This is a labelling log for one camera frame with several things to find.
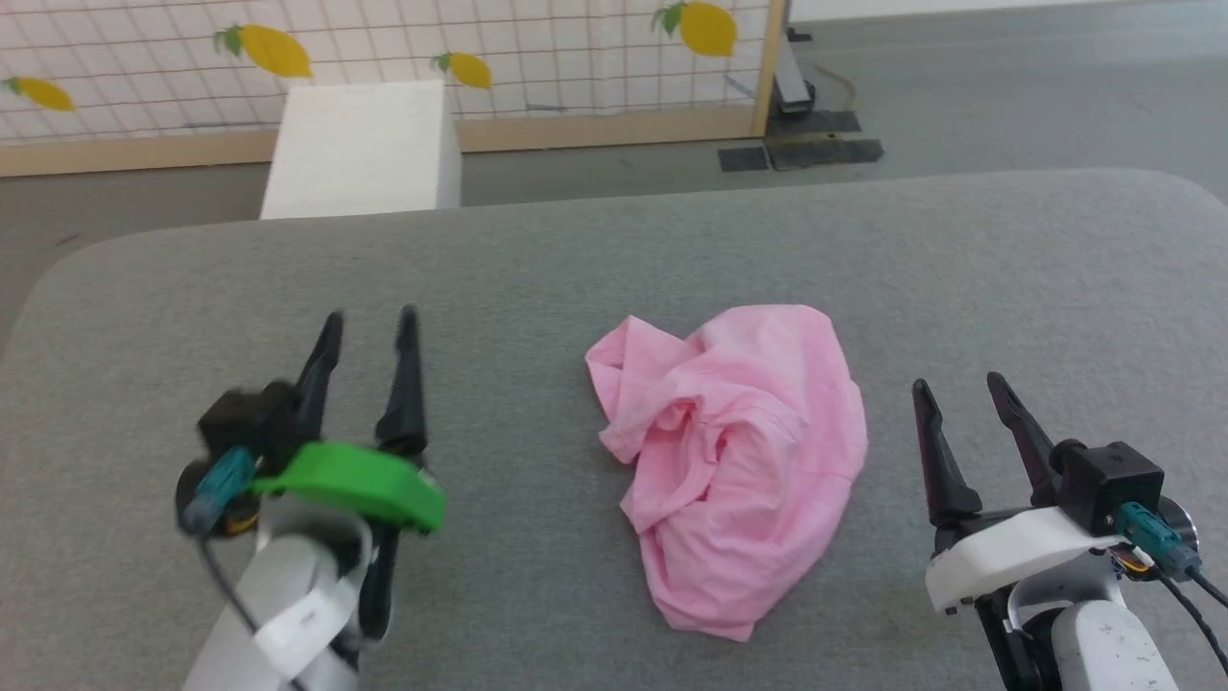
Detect left arm teal plug cable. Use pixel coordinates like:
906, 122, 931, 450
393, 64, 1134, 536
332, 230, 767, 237
182, 447, 308, 691

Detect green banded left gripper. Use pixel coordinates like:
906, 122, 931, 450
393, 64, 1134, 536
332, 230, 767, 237
251, 305, 448, 642

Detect white box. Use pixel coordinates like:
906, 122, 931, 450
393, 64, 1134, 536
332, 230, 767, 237
259, 80, 462, 221

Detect long black floor mat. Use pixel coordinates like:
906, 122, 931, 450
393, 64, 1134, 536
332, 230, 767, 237
767, 139, 885, 172

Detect arm teal plug cable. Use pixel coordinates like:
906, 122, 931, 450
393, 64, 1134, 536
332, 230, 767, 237
182, 447, 308, 691
1115, 501, 1228, 678

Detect lemon print partition screen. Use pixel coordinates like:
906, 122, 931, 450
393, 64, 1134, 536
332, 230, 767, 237
0, 0, 790, 179

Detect grey fabric padded platform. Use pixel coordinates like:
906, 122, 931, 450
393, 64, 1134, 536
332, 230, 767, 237
0, 168, 1228, 691

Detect grey metal stand foot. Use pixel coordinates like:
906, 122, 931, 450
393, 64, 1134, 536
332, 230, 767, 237
773, 27, 818, 118

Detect right arm teal plug cable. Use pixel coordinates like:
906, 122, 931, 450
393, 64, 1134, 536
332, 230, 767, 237
1115, 501, 1228, 678

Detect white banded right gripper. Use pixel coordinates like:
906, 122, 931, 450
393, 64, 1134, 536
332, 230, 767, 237
911, 372, 1135, 617

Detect thin yellowish floor cable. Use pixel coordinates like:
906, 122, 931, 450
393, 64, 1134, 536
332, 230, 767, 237
814, 63, 859, 114

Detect pink garment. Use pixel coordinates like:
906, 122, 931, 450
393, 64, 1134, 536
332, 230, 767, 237
584, 304, 869, 643

